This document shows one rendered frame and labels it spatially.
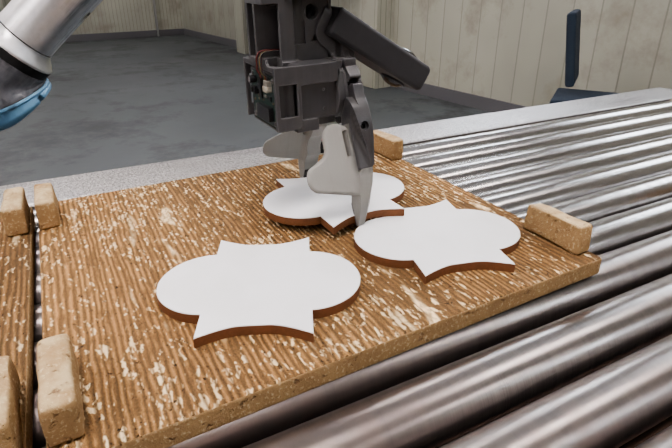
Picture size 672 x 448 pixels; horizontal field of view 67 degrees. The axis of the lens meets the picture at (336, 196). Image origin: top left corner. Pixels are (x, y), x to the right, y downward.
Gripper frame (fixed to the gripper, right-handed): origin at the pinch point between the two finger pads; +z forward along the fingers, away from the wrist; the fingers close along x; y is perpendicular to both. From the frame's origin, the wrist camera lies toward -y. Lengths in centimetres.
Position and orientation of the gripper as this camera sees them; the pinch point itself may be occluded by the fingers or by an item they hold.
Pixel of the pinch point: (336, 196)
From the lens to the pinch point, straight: 50.6
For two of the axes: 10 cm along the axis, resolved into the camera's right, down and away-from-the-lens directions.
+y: -8.7, 2.1, -4.4
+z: 0.2, 9.1, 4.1
